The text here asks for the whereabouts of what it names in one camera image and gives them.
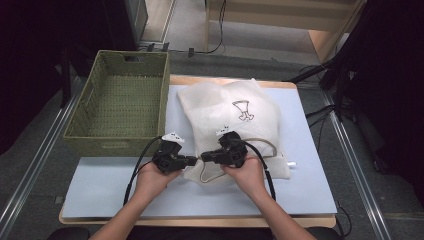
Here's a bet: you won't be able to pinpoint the green woven basket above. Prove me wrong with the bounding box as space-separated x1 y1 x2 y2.
62 49 171 158

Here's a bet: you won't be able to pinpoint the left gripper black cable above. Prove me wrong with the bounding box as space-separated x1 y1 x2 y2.
123 135 164 206

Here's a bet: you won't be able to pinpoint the metal floor rail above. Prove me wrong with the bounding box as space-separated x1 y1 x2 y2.
0 76 84 231
319 89 394 240

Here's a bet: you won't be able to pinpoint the dark grey cabinet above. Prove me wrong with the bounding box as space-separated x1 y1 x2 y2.
101 0 149 51

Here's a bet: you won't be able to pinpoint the person's right hand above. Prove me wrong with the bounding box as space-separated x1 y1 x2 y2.
221 157 268 201

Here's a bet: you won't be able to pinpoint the black floor cables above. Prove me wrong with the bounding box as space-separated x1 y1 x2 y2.
304 104 338 134

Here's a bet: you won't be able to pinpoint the wooden shelf unit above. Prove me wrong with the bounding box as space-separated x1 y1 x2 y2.
203 0 368 64

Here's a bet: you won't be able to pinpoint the black curtain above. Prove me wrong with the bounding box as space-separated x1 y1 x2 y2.
0 0 131 154
336 0 424 201

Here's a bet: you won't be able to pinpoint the white mesh laundry bag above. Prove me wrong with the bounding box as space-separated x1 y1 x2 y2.
176 78 298 185

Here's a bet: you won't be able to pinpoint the light blue table mat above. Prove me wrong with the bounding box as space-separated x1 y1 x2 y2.
61 84 338 219

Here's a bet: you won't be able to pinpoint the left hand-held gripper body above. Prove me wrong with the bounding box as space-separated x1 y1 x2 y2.
152 131 188 174

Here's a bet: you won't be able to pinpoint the person's left hand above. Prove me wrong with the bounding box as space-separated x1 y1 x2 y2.
134 161 184 204

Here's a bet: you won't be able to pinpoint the black stand leg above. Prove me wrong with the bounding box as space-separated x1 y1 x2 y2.
283 49 354 84

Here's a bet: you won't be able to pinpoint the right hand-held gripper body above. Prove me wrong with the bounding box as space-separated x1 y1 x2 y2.
215 125 250 169

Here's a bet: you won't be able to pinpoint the black hanging cable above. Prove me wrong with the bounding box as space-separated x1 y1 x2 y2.
166 0 228 56

